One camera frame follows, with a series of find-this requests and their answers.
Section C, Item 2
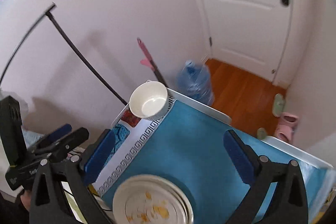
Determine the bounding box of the small duck pattern plate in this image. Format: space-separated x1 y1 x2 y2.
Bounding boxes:
113 174 194 223

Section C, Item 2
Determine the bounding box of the cream bowl small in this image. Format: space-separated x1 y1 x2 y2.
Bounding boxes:
129 81 169 121

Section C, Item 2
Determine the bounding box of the person's left hand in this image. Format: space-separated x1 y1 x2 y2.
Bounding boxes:
20 190 32 211

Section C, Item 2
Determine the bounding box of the pink slipper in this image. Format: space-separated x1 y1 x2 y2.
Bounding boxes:
274 112 299 143

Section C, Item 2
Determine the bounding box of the green slipper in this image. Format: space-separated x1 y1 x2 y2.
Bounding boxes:
272 93 285 118

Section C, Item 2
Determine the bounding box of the blue patterned tablecloth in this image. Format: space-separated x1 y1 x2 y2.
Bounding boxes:
90 97 329 224

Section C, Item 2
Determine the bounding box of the black clothes rack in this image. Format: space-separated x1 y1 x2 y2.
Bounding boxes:
1 5 127 107

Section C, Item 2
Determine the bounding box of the blue water jug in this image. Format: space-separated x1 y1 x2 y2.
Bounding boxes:
177 60 214 106

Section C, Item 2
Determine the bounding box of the white door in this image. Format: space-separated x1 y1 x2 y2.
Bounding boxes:
202 0 291 82

